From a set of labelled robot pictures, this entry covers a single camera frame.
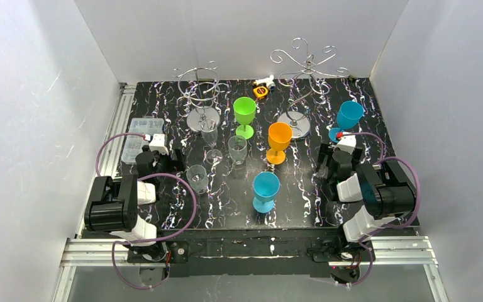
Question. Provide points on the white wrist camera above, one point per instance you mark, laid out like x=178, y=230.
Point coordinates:
x=346, y=142
x=156, y=142

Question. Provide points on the tall clear champagne flute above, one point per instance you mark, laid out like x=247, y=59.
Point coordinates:
x=209, y=132

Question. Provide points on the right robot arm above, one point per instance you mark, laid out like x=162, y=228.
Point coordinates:
x=383, y=191

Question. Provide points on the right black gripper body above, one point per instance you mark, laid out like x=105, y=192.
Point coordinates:
x=326, y=157

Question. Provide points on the green plastic wine glass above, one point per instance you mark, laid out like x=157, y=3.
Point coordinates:
x=244, y=111

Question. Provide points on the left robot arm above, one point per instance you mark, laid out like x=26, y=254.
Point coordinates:
x=112, y=208

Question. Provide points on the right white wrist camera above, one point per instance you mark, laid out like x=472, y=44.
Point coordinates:
x=346, y=142

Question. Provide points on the orange plastic wine glass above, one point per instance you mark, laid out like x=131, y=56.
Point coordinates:
x=279, y=138

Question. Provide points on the clear stemless glass centre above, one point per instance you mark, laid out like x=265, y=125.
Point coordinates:
x=237, y=149

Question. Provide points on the yellow tape measure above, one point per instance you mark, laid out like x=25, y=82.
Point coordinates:
x=260, y=92

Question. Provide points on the clear stemless glass front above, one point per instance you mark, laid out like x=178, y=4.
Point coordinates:
x=197, y=177

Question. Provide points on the clear plastic screw box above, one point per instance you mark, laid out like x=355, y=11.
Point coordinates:
x=133, y=144

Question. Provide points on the blue plastic wine glass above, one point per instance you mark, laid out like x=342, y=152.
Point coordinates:
x=266, y=186
x=348, y=116

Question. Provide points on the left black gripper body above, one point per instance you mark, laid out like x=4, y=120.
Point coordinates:
x=170, y=160

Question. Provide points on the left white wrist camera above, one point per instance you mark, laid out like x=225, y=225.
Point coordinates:
x=156, y=142

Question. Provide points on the chrome glass rack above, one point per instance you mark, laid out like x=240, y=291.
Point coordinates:
x=203, y=95
x=295, y=114

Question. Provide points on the clear stemless glass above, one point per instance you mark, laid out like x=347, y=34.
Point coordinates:
x=237, y=149
x=197, y=177

